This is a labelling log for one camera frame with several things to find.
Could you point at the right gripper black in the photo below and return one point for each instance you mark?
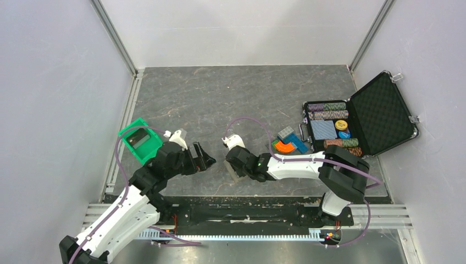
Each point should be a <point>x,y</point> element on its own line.
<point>239,171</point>

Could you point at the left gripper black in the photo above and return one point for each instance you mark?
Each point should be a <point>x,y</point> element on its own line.
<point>208,160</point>

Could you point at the grey card holder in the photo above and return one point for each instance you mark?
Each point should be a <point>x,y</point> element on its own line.
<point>231,172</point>

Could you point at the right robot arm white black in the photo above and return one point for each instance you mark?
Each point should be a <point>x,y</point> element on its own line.
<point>344,174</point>

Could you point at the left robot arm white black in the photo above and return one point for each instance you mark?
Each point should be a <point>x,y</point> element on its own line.
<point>138,207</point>

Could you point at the blue playing card deck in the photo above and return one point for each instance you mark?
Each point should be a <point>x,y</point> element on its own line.
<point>323,129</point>

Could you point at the green toy piece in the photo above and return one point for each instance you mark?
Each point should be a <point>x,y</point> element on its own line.
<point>274,144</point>

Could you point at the orange curved block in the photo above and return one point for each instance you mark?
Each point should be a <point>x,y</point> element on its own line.
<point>285,148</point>

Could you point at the grey toy brick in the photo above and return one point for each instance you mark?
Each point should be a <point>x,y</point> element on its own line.
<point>284,133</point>

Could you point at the green plastic bin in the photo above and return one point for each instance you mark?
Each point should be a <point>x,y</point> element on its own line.
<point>148,149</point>

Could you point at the blue toy brick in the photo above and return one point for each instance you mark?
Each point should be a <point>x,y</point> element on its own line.
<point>296,142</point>

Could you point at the top poker chip row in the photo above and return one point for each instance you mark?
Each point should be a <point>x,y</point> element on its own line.
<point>320,107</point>

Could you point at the poker chip row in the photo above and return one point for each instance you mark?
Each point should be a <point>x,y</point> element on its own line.
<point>329,115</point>
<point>320,107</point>
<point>357,151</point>
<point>345,143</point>

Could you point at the blue round chip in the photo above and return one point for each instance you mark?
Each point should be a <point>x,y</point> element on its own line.
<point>344,135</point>

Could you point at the yellow dealer button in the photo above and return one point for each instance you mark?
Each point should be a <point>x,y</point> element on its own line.
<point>341,125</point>

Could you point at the bottom poker chip row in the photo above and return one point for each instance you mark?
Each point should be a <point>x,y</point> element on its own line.
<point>357,151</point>

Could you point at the black poker chip case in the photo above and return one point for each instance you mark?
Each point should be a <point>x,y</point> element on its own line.
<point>378,117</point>

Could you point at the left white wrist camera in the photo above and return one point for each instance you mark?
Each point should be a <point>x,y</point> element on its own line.
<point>177,137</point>

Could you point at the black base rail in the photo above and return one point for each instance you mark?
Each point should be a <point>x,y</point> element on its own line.
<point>249,215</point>

